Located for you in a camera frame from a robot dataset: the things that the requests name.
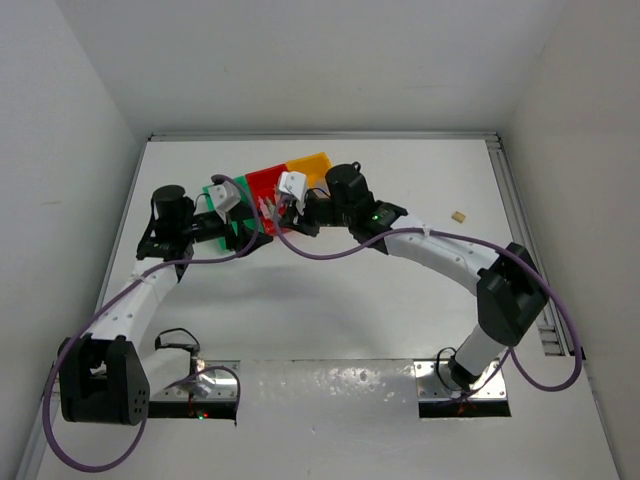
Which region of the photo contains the aluminium frame rail back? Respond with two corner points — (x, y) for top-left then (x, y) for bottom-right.
(148, 130), (500, 142)

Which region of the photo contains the red plastic bin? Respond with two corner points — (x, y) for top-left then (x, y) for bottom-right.
(246, 164), (288, 236)

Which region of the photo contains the green plastic bin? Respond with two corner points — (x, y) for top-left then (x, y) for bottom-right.
(203, 175), (264, 252)

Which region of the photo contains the green correction tape case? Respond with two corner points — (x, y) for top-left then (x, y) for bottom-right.
(267, 197), (277, 216)

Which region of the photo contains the yellow eraser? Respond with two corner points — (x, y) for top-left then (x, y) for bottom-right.
(451, 211), (466, 223)

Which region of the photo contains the yellow plastic bin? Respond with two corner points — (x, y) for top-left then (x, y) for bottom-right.
(285, 152), (332, 189)

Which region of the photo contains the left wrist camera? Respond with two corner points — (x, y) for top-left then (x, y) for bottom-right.
(209, 180), (241, 224)

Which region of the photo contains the metal base plate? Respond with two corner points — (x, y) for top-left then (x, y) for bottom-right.
(414, 360), (507, 402)
(151, 359), (241, 403)

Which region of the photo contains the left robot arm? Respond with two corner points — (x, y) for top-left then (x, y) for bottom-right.
(58, 178), (270, 425)

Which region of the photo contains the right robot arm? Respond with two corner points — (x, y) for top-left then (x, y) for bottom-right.
(274, 162), (548, 391)

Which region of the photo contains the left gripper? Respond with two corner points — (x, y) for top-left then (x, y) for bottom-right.
(180, 200), (272, 255)

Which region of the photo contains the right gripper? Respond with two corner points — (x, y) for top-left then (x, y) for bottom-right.
(281, 189), (355, 236)

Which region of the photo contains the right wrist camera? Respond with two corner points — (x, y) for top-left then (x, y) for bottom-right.
(277, 171), (308, 215)

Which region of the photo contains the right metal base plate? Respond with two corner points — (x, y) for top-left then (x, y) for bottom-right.
(414, 360), (507, 402)

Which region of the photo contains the aluminium frame rail right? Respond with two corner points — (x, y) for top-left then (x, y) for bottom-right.
(487, 132), (569, 357)

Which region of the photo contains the aluminium frame rail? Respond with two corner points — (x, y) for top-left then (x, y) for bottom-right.
(148, 130), (500, 142)
(487, 132), (569, 357)

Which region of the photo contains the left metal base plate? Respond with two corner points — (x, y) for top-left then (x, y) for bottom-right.
(151, 359), (241, 403)

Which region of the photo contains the pink correction tape case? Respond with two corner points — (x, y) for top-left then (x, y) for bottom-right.
(258, 197), (271, 219)

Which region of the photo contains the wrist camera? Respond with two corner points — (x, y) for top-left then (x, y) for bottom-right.
(277, 171), (308, 215)
(209, 180), (241, 224)

